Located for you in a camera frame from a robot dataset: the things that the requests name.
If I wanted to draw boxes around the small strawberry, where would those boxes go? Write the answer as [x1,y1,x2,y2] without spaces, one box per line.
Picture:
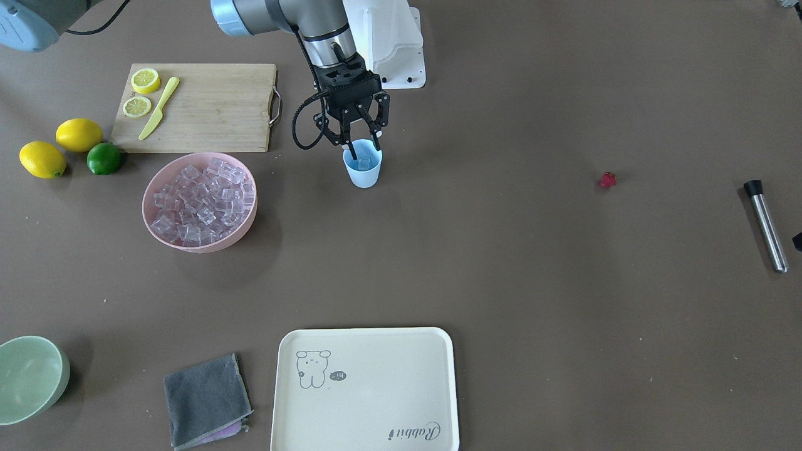
[598,172,618,189]

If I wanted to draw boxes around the yellow lemon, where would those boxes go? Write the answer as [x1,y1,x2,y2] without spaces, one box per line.
[18,141,68,179]
[55,118,103,152]

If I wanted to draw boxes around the blue cup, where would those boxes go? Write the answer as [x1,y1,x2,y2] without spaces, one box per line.
[343,139,383,189]

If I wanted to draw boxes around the grey folded cloth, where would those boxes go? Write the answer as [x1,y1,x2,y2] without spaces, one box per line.
[163,353,253,450]

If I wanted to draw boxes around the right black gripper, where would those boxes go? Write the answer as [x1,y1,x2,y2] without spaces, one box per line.
[312,55,390,151]

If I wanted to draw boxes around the green lime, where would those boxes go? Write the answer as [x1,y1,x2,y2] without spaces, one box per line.
[86,142,122,175]

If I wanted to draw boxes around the lemon slices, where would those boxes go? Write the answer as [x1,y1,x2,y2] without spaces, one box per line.
[122,68,161,119]

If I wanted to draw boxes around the mint green bowl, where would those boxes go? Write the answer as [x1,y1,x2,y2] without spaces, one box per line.
[1,336,71,426]

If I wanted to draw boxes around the ice cube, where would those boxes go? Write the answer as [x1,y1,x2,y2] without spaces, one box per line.
[353,157,373,172]

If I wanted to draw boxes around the steel muddler black tip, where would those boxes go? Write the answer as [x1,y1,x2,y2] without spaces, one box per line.
[744,179,789,274]

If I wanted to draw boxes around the white rabbit tray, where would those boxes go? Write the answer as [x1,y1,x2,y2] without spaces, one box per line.
[269,326,461,450]

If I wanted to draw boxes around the wooden cutting board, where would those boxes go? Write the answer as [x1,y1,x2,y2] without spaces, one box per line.
[108,63,281,153]

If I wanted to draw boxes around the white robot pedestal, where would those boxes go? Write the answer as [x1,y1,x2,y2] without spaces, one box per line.
[343,1,426,90]

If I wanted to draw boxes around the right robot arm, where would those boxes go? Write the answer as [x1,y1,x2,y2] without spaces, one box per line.
[1,1,390,158]

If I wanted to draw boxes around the pink bowl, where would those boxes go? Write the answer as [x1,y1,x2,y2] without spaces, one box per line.
[142,152,258,254]

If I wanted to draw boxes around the yellow plastic knife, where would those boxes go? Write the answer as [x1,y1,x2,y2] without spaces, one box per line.
[138,76,180,140]

